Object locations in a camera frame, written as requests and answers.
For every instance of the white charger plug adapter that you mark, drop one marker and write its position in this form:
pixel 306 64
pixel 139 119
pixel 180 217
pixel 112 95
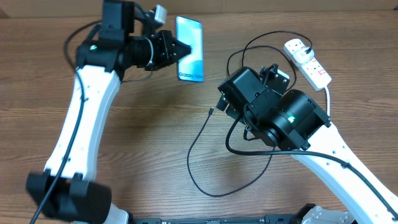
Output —
pixel 302 56

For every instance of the white power strip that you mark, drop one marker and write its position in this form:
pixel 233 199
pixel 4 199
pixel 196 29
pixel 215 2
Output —
pixel 313 71

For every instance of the blue Samsung Galaxy smartphone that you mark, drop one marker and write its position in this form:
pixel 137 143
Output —
pixel 190 68

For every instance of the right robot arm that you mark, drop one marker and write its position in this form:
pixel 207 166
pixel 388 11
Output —
pixel 292 123

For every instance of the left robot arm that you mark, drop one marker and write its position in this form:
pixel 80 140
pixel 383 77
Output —
pixel 124 37

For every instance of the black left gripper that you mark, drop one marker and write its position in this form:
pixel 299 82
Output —
pixel 167 42

